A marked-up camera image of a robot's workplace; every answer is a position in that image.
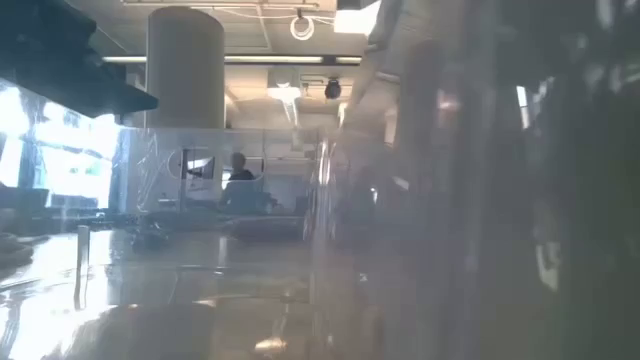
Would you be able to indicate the office chair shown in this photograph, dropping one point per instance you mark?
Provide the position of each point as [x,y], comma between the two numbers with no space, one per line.
[242,196]

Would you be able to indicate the ceiling light strip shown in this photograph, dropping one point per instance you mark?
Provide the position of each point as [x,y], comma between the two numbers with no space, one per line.
[275,59]

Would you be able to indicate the computer monitor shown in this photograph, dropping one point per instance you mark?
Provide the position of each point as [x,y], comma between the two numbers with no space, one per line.
[201,167]

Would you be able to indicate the white plastic bin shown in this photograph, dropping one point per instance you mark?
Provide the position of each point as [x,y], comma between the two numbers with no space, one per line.
[450,275]

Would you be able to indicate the black ceiling dome camera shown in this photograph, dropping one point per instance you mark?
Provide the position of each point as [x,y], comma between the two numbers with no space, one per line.
[332,89]

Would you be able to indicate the clear plastic container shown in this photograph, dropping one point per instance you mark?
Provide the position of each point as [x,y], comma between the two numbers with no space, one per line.
[225,300]

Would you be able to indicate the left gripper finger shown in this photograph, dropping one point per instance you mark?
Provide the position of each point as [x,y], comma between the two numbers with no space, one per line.
[131,102]

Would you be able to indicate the ceiling light panel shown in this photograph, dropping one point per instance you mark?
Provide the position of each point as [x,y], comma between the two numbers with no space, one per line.
[355,20]

